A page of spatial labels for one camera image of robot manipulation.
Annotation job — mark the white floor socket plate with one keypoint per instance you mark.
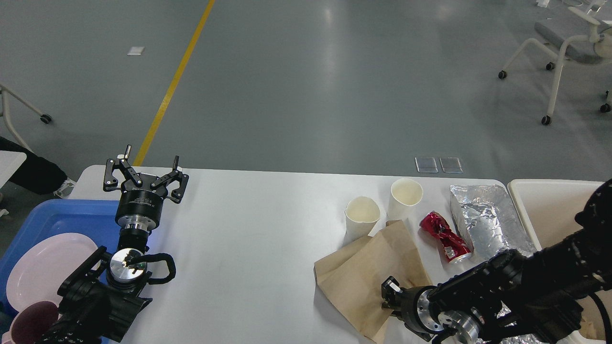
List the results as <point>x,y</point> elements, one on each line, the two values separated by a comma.
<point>451,165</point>

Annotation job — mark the pink plate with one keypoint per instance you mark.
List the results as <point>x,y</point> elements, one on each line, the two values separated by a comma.
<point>40,272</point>

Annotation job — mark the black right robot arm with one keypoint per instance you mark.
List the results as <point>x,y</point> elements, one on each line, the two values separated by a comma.
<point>511,295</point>

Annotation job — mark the pink mug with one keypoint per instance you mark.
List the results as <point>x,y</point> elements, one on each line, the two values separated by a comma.
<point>31,323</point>

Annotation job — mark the crumpled brown paper in bin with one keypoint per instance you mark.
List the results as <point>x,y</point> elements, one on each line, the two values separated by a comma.
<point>587,330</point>

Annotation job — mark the beige plastic bin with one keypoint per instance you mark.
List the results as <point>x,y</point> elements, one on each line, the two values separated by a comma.
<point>547,209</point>

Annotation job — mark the white side table corner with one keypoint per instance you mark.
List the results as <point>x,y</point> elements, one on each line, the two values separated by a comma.
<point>10,161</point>

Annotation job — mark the brown paper bag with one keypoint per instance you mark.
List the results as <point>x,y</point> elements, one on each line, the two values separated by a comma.
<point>351,277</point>

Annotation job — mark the person in black trousers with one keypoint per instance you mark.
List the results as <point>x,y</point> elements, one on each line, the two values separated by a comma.
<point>37,174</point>

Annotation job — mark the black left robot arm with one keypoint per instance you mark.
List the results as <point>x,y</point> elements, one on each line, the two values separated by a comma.
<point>101,298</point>

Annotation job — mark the blue plastic tray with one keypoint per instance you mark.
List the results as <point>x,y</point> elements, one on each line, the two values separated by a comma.
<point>95,219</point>

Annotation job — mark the aluminium foil piece lower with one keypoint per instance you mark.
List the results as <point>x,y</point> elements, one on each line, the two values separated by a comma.
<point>521,339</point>

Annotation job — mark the crumpled aluminium foil sheet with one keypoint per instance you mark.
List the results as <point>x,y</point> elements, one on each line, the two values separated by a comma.
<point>487,220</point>

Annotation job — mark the crushed red soda can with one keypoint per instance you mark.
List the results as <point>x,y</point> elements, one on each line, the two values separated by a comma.
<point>454,248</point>

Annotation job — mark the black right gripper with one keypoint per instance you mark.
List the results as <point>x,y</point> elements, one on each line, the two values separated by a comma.
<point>411,305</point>

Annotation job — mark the white paper cup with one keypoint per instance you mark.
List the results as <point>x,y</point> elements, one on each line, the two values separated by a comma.
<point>361,214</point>
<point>405,195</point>

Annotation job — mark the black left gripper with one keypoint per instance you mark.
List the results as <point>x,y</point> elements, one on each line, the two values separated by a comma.
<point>140,203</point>

